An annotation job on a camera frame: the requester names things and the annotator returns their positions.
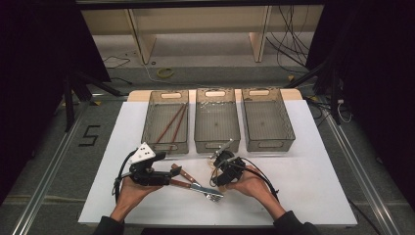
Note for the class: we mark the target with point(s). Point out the black metal stand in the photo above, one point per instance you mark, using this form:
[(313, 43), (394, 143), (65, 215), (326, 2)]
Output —
[(334, 98)]

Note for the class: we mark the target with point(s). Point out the grey transparent plastic bin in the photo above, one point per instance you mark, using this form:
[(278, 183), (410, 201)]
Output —
[(160, 114), (267, 124), (217, 125)]

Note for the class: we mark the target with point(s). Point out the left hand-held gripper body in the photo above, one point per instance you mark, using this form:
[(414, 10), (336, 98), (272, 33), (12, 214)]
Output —
[(143, 153)]

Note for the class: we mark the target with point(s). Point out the yellow tape roll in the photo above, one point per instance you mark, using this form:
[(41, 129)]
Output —
[(165, 72)]

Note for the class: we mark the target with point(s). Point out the black curtain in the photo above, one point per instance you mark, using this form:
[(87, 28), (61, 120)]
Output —
[(381, 81), (32, 81)]

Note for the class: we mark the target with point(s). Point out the person's left hand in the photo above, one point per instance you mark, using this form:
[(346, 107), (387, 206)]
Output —
[(130, 196)]

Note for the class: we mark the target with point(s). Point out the light wooden shelf unit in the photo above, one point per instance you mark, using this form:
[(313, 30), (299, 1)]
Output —
[(147, 42)]

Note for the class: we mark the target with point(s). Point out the white table cover sheet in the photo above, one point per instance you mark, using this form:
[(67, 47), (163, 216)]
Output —
[(125, 130)]

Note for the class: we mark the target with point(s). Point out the person's right hand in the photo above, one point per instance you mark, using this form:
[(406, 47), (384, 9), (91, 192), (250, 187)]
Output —
[(251, 187)]

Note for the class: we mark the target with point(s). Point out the black tripod stand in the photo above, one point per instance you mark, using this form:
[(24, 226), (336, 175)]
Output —
[(68, 107)]

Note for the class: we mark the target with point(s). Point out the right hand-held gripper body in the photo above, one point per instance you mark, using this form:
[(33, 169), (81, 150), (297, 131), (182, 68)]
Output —
[(235, 168)]

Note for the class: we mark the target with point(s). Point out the aluminium floor rail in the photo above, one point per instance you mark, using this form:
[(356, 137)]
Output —
[(49, 176), (362, 176)]

